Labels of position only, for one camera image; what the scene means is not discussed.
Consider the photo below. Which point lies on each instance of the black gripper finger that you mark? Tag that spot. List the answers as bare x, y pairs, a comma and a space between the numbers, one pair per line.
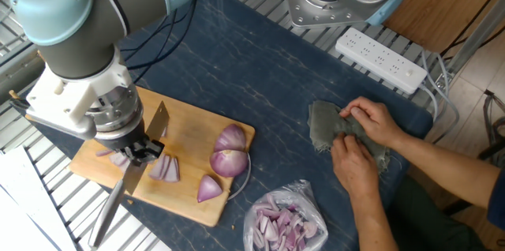
153, 149
136, 157

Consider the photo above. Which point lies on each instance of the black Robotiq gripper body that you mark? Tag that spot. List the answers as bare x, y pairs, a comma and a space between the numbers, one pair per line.
126, 140

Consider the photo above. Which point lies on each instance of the cut red onion piece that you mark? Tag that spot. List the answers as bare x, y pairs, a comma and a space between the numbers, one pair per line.
158, 168
123, 166
115, 158
172, 170

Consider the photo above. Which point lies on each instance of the steel cleaver knife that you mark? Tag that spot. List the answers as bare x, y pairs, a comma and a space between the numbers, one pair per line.
106, 215

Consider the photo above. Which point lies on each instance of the clear plastic bag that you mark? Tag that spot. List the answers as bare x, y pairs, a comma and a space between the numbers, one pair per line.
311, 211

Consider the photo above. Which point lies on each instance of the grey frayed cloth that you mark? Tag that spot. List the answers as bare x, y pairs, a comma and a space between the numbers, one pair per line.
323, 124

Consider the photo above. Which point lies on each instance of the person's right forearm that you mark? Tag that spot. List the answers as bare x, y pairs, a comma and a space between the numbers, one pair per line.
446, 168

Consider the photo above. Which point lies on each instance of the person's left forearm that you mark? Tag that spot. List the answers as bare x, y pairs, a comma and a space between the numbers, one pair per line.
372, 223

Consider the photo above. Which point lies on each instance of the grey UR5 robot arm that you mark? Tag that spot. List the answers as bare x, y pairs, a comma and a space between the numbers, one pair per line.
87, 38

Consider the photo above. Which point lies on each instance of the person's left hand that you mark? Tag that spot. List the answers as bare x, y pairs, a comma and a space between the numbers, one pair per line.
355, 170

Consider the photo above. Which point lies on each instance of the person's right hand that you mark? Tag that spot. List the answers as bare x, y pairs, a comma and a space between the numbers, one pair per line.
375, 122

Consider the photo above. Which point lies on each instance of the thin red onion sliver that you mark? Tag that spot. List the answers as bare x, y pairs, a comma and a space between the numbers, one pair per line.
103, 152

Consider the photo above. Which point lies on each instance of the wooden cutting board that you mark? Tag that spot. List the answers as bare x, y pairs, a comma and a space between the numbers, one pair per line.
197, 132

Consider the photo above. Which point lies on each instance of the small red onion wedge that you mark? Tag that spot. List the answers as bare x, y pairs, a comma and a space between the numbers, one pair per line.
208, 189

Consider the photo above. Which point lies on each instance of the red onion half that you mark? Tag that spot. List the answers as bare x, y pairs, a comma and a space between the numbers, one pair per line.
229, 163

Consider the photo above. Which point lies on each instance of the red onion quarter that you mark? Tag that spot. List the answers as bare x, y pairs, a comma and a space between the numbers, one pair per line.
230, 138

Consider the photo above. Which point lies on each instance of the wooden peg rack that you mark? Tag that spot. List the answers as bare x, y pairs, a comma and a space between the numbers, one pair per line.
13, 94

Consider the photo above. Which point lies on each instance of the white printed paper sheet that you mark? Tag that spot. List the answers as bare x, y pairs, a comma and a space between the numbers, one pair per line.
19, 211

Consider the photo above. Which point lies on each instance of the dark blue marbled mat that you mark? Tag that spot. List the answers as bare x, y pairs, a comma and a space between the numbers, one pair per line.
256, 65

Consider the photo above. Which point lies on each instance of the sliced red onion pile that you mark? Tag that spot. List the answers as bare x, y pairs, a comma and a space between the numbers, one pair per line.
280, 225

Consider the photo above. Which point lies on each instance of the white power strip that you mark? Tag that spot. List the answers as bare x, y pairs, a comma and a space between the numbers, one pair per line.
378, 59

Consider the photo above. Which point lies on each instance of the dark green trousers leg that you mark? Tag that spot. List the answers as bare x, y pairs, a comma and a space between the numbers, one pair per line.
426, 223

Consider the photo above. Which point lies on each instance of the navy shirt sleeve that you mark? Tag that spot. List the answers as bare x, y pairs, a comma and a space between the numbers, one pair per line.
497, 199

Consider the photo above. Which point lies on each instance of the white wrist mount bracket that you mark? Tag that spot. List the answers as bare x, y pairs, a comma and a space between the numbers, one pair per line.
59, 101

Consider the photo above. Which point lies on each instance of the aluminium frame post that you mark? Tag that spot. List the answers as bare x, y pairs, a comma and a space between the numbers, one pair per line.
473, 38

